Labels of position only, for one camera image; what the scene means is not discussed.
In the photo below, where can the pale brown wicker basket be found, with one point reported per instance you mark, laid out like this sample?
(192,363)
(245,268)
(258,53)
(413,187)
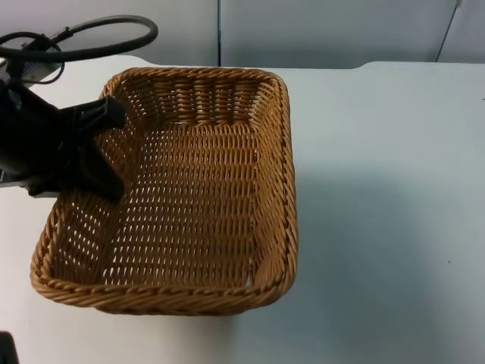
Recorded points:
(189,189)

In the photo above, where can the black blurred object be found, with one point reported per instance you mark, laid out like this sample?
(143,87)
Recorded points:
(7,349)

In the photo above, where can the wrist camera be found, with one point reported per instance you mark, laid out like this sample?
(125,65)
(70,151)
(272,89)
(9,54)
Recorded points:
(34,144)

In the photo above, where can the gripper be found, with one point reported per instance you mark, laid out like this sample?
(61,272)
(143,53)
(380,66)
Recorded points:
(70,148)

